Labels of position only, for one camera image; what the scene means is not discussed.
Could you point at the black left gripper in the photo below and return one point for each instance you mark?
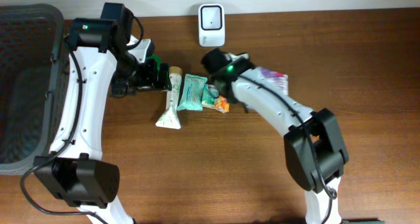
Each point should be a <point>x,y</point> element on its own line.
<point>148,81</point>

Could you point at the mint green wipes pack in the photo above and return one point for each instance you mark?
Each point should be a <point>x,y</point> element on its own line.
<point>192,93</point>

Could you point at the white cream tube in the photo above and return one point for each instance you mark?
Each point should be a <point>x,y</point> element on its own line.
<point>169,118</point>

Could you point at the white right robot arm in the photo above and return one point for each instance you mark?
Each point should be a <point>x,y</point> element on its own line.
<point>315,151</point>

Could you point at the small green tissue packet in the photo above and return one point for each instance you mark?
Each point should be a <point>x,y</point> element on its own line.
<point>209,97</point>

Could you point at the orange tissue packet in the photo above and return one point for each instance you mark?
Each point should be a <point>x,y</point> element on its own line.
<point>222,105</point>

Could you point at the green lid jar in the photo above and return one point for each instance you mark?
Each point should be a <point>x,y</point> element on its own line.
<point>154,59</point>

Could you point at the red purple tissue pack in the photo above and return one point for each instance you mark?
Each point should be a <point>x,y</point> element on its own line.
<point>280,80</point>

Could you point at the dark grey plastic basket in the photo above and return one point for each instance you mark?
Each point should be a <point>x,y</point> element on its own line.
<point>34,80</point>

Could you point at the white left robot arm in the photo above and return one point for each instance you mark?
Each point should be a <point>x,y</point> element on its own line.
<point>106,60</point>

